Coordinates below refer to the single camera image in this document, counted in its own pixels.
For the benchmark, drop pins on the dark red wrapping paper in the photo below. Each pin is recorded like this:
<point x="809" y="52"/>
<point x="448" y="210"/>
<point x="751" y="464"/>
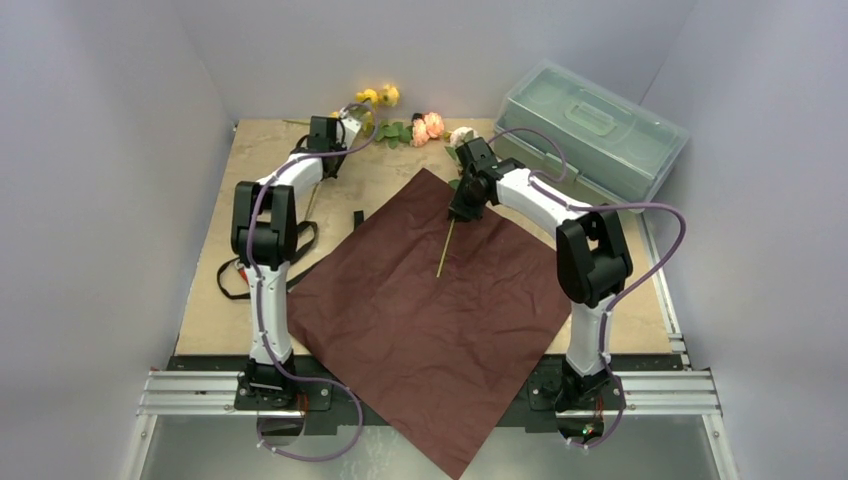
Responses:
<point x="374" y="307"/>

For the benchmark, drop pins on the green plastic toolbox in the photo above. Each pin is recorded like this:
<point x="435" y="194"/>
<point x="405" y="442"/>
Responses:
<point x="607" y="147"/>

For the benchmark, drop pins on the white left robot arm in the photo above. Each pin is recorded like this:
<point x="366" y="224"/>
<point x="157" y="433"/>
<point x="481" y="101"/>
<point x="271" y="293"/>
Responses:
<point x="264" y="236"/>

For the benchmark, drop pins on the peach fake rose stem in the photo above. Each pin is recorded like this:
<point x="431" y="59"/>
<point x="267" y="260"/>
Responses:
<point x="420" y="130"/>

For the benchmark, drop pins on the yellow fake flower stem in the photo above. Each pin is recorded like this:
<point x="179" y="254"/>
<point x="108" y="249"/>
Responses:
<point x="374" y="106"/>

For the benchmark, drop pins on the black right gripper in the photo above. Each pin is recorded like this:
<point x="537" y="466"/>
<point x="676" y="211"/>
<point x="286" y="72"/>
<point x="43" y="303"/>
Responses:
<point x="465" y="201"/>

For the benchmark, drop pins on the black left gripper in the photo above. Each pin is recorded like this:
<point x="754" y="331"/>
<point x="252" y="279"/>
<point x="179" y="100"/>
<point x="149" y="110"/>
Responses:
<point x="340" y="145"/>

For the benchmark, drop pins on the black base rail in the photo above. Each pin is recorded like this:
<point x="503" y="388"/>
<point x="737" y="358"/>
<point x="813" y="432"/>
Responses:
<point x="393" y="401"/>

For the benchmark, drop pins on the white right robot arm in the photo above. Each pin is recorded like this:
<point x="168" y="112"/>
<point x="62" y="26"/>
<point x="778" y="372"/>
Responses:
<point x="593" y="261"/>

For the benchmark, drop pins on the aluminium frame rail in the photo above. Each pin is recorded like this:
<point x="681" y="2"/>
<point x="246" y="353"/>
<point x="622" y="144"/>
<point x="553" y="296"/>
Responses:
<point x="663" y="423"/>

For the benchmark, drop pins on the pink fake rose stem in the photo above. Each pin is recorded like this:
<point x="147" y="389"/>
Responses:
<point x="455" y="139"/>

